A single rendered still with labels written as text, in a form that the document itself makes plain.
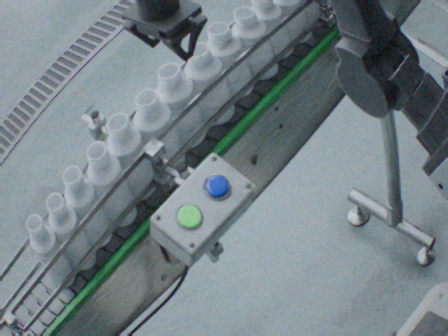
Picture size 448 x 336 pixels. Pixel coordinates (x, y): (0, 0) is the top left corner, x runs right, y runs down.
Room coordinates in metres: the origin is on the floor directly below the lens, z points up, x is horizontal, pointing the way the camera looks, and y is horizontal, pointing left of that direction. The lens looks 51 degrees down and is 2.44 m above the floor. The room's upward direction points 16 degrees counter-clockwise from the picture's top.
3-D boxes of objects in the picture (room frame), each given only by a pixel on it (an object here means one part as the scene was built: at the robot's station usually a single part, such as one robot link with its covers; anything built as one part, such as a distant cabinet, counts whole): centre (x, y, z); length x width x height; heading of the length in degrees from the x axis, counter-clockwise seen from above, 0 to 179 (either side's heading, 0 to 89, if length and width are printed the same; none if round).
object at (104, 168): (1.15, 0.18, 1.08); 0.06 x 0.06 x 0.17
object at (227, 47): (1.34, -0.06, 1.08); 0.06 x 0.06 x 0.17
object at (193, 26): (1.06, 0.01, 1.44); 0.07 x 0.07 x 0.09; 36
